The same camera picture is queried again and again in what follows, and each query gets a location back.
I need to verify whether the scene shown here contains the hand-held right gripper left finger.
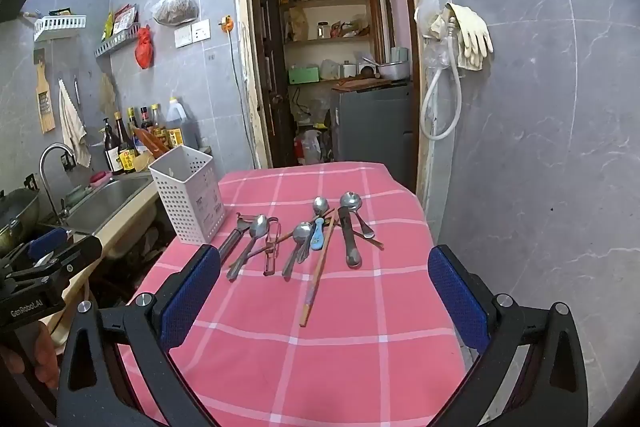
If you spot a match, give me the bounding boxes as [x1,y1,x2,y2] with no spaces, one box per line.
[56,245,223,427]

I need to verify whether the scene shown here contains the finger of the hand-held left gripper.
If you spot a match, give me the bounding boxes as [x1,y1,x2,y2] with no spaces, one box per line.
[10,236,103,295]
[27,228,68,260]

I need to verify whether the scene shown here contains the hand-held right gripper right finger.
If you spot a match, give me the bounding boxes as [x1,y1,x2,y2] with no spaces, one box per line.
[427,244,589,427]

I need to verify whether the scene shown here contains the steel handle peeler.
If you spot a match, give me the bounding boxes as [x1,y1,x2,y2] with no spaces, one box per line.
[218,213,254,261]

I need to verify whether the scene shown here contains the white perforated utensil holder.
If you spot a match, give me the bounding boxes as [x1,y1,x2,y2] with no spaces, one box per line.
[148,145,227,246]

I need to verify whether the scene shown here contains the black handled steel utensil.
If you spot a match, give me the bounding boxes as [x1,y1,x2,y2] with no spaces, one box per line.
[337,206,362,269]

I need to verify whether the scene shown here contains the small blue spoon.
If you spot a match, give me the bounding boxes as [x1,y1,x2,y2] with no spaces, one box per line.
[310,217,327,252]

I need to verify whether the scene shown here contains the person's left hand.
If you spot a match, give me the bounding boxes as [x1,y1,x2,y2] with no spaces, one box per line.
[0,321,62,390]

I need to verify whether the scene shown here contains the dark wok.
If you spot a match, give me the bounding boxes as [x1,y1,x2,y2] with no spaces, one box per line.
[0,188,41,258]

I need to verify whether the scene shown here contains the beige kitchen counter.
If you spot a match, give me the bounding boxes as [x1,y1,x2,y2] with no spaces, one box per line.
[37,177,162,348]

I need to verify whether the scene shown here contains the steel sink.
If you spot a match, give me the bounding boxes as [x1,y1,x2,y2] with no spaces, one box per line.
[37,177,153,238]

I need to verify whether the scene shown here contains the steel faucet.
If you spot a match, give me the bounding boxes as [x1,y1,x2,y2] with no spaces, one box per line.
[39,143,76,225]

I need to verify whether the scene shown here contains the pink checked tablecloth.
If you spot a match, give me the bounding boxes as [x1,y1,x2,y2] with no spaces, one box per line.
[117,161,476,427]

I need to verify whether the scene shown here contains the dark pump bottle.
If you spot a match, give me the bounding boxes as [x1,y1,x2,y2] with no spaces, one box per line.
[102,118,122,172]

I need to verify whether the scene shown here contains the beige towel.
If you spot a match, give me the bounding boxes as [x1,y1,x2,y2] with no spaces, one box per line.
[58,79,92,168]

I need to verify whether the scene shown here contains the red chilli packet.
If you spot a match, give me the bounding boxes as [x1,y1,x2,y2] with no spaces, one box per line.
[133,127,171,159]

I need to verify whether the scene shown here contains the wooden grater board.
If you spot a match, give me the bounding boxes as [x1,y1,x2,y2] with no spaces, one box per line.
[34,48,57,134]

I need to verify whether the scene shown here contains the hanging brown scrubber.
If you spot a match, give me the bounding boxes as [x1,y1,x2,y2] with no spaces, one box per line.
[97,72,118,120]

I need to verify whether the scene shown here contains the amber sauce bottle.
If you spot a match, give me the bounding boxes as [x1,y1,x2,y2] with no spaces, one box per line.
[150,103,167,142]

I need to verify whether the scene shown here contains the large oil jug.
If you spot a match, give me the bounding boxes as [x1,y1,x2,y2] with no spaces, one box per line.
[164,97,200,152]

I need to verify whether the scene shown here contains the grey small fridge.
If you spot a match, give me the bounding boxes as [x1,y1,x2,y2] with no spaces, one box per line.
[330,82,416,188]

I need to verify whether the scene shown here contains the red plastic bag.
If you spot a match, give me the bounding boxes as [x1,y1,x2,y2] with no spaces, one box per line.
[135,26,154,69]

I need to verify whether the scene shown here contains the wooden cutting board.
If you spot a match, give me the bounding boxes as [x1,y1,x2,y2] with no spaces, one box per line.
[334,78,396,90]

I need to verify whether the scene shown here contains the steel pot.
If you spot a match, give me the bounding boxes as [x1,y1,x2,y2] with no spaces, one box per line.
[377,61,408,82]

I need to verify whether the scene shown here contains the green box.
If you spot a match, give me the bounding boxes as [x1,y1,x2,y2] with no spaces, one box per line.
[288,66,321,85]

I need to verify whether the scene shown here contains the dark brown door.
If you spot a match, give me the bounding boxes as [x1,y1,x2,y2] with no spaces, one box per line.
[254,0,296,168]

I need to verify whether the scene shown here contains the cream rubber gloves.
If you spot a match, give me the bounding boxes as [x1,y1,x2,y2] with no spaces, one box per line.
[430,3,495,72]

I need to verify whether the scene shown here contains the clear plastic bag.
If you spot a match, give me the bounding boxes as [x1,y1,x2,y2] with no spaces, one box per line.
[414,0,451,68]

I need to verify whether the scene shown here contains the wooden shelf unit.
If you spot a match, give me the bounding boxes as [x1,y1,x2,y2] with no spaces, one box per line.
[275,0,382,84]

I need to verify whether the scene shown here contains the white hose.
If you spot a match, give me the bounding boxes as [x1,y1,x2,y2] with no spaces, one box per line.
[420,22,463,140]

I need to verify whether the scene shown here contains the grey wall shelf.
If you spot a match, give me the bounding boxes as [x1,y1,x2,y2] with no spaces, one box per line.
[94,22,142,58]

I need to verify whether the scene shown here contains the white wall shelf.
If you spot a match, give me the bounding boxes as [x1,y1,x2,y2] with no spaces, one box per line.
[34,14,87,42]

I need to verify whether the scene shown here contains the thin power cable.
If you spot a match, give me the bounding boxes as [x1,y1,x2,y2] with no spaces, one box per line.
[227,32,251,110]

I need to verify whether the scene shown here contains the wooden door frame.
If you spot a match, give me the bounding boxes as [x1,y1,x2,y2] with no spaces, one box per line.
[232,0,437,208]

